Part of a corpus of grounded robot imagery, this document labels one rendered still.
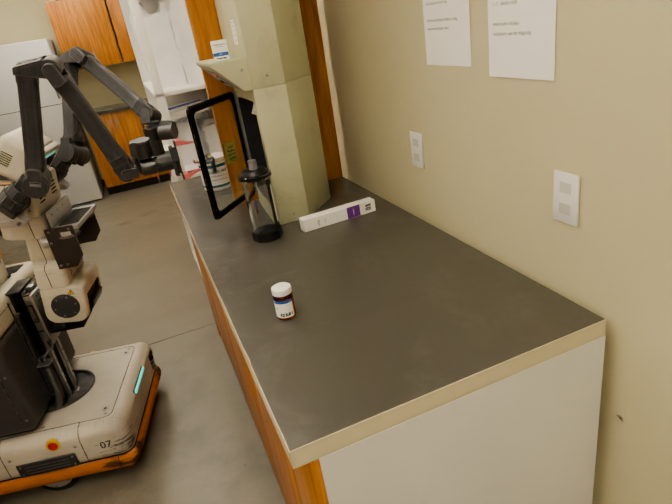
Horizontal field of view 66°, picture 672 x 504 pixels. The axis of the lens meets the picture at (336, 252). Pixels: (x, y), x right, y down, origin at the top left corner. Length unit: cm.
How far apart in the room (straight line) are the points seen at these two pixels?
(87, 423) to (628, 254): 199
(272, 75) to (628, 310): 122
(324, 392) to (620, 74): 79
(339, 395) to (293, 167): 101
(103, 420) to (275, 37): 159
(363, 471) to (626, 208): 70
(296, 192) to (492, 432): 107
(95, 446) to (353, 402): 155
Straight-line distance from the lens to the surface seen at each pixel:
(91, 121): 188
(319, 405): 101
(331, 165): 229
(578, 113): 117
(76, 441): 239
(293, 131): 181
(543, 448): 131
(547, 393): 121
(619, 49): 109
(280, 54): 178
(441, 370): 105
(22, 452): 248
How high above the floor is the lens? 159
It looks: 24 degrees down
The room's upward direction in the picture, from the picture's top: 9 degrees counter-clockwise
